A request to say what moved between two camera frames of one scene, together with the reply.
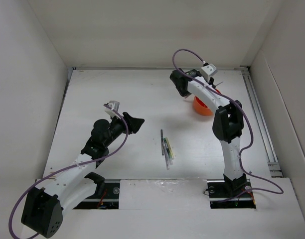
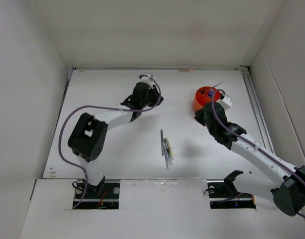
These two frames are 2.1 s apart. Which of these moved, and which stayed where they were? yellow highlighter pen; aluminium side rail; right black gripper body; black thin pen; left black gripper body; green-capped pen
Moved: left black gripper body; right black gripper body
Stayed: black thin pen; green-capped pen; aluminium side rail; yellow highlighter pen
